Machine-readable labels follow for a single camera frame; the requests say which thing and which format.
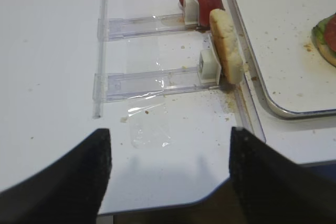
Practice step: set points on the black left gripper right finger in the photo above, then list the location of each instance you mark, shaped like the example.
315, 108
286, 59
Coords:
273, 189

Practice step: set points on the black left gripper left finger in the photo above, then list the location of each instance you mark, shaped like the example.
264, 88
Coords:
70, 190

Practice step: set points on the upright bread bun slice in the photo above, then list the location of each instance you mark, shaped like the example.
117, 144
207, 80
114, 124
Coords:
226, 43

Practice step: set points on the green lettuce on bun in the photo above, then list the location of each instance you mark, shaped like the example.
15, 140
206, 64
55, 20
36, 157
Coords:
318, 30

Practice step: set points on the tomato slice on bun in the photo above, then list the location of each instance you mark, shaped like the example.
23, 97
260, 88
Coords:
330, 33

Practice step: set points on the clear acrylic inner left strip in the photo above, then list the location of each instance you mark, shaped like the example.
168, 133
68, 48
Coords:
248, 114

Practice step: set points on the clear acrylic strip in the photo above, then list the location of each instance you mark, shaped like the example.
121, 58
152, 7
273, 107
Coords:
101, 55
248, 114

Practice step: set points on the clear acrylic outer left strip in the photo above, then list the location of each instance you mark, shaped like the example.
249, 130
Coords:
101, 55

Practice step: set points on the white pusher block lower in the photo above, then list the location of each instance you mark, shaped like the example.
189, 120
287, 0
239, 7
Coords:
209, 68

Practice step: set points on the white pusher block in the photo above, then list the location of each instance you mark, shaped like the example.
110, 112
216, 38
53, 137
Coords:
209, 68
191, 12

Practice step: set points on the clear adhesive tape patch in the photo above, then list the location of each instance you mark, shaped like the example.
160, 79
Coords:
148, 120

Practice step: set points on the bottom bun on tray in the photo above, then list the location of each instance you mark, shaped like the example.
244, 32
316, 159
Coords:
324, 51

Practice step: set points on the silver metal tray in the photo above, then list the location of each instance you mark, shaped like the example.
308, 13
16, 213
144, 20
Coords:
296, 80

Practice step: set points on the white pusher block upper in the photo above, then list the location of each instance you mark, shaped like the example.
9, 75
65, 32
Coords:
191, 12

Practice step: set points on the clear acrylic rail lower left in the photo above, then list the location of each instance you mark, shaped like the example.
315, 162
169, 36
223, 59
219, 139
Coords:
113, 87

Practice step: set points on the clear acrylic rail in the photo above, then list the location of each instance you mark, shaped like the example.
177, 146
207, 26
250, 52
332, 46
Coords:
113, 87
119, 28

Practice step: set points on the clear acrylic rail upper left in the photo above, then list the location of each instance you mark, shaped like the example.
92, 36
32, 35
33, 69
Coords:
119, 28

